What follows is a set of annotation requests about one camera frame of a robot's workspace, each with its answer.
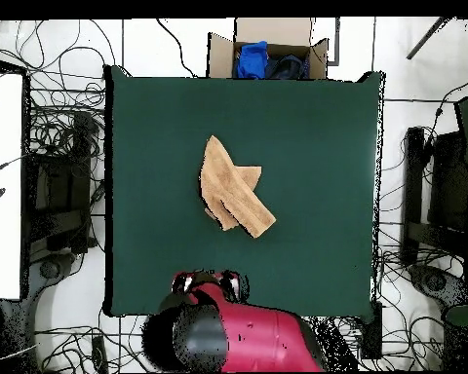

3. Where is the tan terry towel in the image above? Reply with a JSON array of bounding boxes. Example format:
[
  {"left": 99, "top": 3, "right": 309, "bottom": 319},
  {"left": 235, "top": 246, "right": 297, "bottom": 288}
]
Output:
[{"left": 198, "top": 134, "right": 277, "bottom": 240}]

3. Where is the black power strip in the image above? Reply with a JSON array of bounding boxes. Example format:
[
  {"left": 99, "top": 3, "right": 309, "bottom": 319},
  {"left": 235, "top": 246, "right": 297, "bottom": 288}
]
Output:
[{"left": 91, "top": 335, "right": 109, "bottom": 373}]

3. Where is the grey round caster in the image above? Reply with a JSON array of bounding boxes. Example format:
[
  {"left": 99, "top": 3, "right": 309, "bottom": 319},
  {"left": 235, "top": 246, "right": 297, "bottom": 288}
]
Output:
[{"left": 38, "top": 259, "right": 63, "bottom": 281}]

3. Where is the black equipment rack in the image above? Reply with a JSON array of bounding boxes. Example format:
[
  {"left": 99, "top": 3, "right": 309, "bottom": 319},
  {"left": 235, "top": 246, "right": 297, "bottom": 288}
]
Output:
[
  {"left": 400, "top": 126, "right": 468, "bottom": 266},
  {"left": 24, "top": 111, "right": 99, "bottom": 256}
]

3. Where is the dark green table cloth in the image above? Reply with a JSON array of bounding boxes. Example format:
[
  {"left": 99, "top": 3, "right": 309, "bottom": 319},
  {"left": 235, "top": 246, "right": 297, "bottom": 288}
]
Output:
[{"left": 103, "top": 64, "right": 386, "bottom": 318}]

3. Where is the white side table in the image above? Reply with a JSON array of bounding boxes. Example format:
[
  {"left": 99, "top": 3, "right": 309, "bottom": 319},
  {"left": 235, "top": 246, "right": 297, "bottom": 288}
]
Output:
[{"left": 0, "top": 71, "right": 25, "bottom": 300}]

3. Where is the black rectangular block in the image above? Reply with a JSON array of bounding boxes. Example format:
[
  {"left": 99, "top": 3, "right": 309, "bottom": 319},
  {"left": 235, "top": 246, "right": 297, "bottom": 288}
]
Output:
[{"left": 360, "top": 301, "right": 383, "bottom": 359}]

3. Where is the cardboard box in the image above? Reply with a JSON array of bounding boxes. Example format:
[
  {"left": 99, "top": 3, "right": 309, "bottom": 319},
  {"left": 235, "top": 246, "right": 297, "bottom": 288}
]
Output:
[{"left": 207, "top": 17, "right": 330, "bottom": 80}]

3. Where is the blue garment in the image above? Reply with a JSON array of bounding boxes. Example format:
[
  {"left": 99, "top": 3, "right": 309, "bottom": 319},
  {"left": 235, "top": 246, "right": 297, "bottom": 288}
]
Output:
[{"left": 235, "top": 40, "right": 269, "bottom": 80}]

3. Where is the dark navy garment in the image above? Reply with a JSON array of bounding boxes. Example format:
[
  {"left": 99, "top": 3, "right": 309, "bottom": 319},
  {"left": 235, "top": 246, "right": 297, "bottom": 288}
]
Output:
[{"left": 264, "top": 54, "right": 311, "bottom": 80}]

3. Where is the dark speckled chair base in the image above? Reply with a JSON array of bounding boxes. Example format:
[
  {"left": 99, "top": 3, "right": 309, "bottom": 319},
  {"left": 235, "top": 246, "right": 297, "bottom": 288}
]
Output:
[{"left": 408, "top": 263, "right": 468, "bottom": 313}]

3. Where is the grey metal bar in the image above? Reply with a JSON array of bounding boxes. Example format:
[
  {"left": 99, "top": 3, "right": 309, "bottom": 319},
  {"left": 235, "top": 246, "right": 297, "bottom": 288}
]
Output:
[{"left": 406, "top": 17, "right": 453, "bottom": 60}]

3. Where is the black cable tangle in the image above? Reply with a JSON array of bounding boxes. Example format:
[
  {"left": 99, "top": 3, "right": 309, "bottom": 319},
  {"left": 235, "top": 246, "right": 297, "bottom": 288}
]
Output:
[
  {"left": 375, "top": 217, "right": 453, "bottom": 371},
  {"left": 327, "top": 315, "right": 364, "bottom": 371},
  {"left": 0, "top": 19, "right": 118, "bottom": 157}
]

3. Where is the long black cable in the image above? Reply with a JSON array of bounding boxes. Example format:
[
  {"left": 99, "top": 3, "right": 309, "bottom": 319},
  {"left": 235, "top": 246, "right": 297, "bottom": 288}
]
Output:
[{"left": 155, "top": 18, "right": 198, "bottom": 78}]

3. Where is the black metal frame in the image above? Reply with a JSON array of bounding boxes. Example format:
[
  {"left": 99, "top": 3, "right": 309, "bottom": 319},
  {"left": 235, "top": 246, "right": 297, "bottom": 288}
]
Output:
[{"left": 327, "top": 17, "right": 341, "bottom": 66}]

